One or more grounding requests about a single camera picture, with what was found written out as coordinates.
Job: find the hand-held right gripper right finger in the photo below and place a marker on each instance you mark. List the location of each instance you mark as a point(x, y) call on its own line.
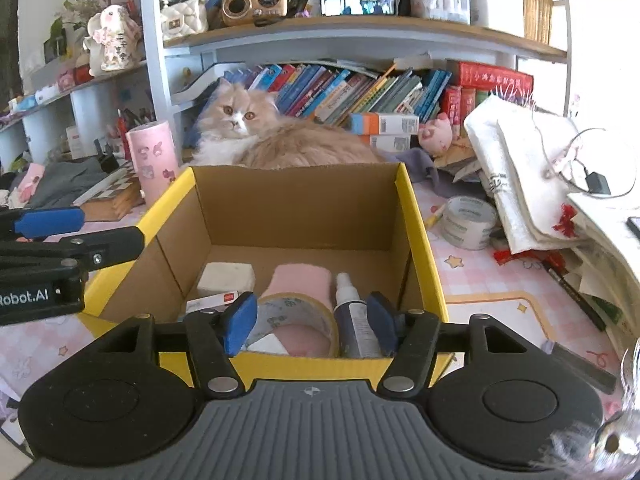
point(382, 322)

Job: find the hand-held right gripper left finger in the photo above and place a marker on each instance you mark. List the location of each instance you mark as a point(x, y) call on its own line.
point(240, 322)

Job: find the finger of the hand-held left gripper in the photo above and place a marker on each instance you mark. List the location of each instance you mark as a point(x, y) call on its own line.
point(115, 245)
point(50, 222)

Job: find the white and blue spray bottle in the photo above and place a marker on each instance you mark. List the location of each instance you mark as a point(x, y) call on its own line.
point(352, 325)

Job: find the small white box red mark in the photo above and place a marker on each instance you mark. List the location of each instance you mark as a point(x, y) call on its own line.
point(212, 304)

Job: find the white power adapter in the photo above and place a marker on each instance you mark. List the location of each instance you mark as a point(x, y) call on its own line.
point(225, 280)

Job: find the yellow packing tape roll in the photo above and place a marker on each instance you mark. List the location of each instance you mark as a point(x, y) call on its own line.
point(300, 310)

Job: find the pink sponge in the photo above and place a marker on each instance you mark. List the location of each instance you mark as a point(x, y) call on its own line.
point(300, 282)

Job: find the yellow cardboard box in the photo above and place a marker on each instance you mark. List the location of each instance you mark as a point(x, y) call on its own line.
point(300, 210)

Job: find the pink checked desktop cloth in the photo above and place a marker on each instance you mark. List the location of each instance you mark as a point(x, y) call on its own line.
point(475, 280)

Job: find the grey cloth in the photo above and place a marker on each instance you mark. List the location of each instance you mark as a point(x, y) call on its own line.
point(70, 182)

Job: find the wooden chessboard box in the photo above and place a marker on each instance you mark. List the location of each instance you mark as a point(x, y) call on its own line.
point(112, 200)

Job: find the pink plush toy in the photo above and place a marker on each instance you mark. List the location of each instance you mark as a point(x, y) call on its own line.
point(31, 180)

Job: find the white carton red label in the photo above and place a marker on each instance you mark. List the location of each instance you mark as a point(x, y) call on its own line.
point(75, 142)

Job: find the pink cylindrical humidifier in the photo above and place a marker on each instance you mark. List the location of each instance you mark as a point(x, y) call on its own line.
point(152, 165)

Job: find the yellow marker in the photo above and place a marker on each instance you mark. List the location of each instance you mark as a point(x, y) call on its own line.
point(435, 217)

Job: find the clear tape roll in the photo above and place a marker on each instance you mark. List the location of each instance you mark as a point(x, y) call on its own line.
point(470, 222)

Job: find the white bookshelf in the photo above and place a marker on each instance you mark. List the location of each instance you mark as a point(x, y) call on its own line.
point(155, 85)

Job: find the fluffy orange and white cat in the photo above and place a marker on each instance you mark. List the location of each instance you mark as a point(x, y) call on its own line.
point(280, 145)

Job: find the white rabbit figurine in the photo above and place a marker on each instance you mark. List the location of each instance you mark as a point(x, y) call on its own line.
point(112, 40)

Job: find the black pen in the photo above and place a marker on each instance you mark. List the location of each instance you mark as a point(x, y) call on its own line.
point(575, 297)

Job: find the pink pig plush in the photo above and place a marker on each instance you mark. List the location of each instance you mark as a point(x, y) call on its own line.
point(435, 135)

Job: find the orange and white carton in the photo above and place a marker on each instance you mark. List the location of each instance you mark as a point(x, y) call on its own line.
point(385, 123)

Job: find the pile of papers and bags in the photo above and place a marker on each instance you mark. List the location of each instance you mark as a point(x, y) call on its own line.
point(530, 185)

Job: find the grey pen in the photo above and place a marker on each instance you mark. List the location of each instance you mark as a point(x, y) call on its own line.
point(580, 367)

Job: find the grey fluffy trim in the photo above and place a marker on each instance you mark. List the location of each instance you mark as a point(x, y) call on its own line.
point(575, 445)

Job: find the white pearl handbag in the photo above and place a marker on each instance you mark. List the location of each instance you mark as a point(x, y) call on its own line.
point(184, 17)

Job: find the black charger plug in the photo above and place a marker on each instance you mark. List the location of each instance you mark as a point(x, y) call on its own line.
point(597, 184)

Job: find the red thick book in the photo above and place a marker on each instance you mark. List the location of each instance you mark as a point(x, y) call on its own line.
point(490, 76)

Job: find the wooden retro radio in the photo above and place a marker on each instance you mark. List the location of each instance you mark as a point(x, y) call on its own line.
point(255, 6)

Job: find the white storage box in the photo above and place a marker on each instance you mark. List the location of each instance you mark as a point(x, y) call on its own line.
point(497, 10)

